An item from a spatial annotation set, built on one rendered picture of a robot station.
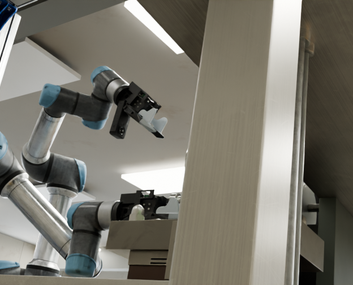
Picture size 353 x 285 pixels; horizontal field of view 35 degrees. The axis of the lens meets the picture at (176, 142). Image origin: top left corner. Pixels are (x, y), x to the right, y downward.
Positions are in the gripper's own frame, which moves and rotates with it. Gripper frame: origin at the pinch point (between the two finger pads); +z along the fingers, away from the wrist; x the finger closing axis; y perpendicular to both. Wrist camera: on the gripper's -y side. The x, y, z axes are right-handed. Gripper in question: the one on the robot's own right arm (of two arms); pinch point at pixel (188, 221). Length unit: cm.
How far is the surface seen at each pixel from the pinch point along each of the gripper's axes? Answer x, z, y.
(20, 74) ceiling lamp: 161, -280, 184
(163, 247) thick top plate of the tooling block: -19.9, 7.5, -11.6
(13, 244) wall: 665, -801, 181
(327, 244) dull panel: 1.6, 32.4, -5.0
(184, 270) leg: -77, 47, -29
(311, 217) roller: 20.5, 22.5, 6.8
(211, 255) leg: -77, 49, -28
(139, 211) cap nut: -17.3, -1.5, -3.3
